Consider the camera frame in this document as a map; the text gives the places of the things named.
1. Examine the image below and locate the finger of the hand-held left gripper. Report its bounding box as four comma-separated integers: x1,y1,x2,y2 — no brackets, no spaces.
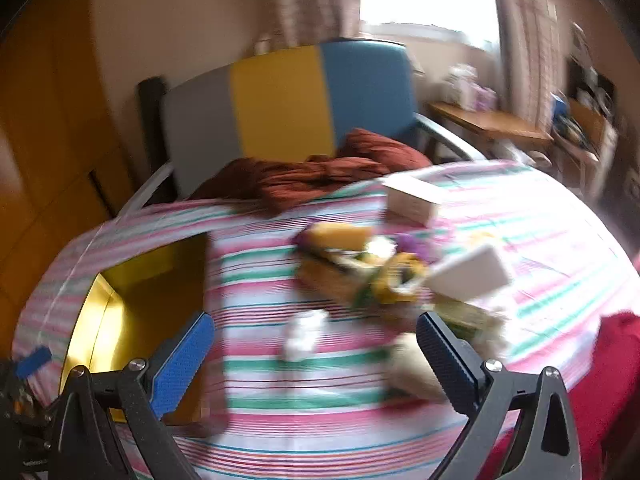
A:
15,347,53,380

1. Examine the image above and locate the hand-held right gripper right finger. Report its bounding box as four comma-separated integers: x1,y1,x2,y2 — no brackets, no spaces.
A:
416,311,583,480

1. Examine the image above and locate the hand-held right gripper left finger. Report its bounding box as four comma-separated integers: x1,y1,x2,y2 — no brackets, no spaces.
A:
47,310,216,480

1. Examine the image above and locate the gold lined gift box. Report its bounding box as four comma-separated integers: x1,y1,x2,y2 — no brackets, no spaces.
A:
59,234,231,428

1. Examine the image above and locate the yellow knitted cloth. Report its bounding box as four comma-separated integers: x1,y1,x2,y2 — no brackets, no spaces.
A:
372,252,428,305

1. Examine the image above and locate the white plastic bag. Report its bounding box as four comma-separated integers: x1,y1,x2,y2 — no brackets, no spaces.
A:
281,309,330,362

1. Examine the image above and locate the white box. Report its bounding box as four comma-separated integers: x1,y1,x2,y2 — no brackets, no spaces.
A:
427,244,512,302

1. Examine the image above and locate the purple cloth piece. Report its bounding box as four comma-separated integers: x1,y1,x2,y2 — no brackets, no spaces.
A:
395,232,441,263

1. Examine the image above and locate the beige cracker packet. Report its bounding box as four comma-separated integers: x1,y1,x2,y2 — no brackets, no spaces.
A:
297,247,376,306

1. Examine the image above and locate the cream cardboard box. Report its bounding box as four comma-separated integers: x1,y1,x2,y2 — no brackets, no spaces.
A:
381,174,443,227

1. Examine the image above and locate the red cloth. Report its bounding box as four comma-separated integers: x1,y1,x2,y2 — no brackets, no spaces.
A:
492,312,640,480

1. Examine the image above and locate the brown blanket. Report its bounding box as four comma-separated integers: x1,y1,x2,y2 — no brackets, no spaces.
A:
190,129,433,213

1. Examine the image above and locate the wooden wardrobe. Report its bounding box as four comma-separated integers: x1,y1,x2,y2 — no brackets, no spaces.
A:
0,0,146,356

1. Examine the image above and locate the wooden bedside table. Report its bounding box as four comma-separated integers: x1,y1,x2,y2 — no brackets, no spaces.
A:
427,101,553,161

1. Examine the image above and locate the white carton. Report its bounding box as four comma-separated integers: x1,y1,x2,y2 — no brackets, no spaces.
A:
442,65,481,111

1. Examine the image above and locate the cluttered wooden shelf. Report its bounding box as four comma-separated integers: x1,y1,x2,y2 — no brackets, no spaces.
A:
550,22,618,201

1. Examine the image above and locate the grey yellow blue chair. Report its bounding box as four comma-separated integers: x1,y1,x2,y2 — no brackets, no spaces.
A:
160,39,418,198

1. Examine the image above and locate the beige curtain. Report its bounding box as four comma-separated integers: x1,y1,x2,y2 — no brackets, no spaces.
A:
487,0,566,126
260,0,363,48

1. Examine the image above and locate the white bed rail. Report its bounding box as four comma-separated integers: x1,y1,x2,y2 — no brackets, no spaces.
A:
120,162,173,216
415,112,486,161

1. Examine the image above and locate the black bed post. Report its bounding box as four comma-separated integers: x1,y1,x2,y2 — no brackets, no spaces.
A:
139,77,168,196

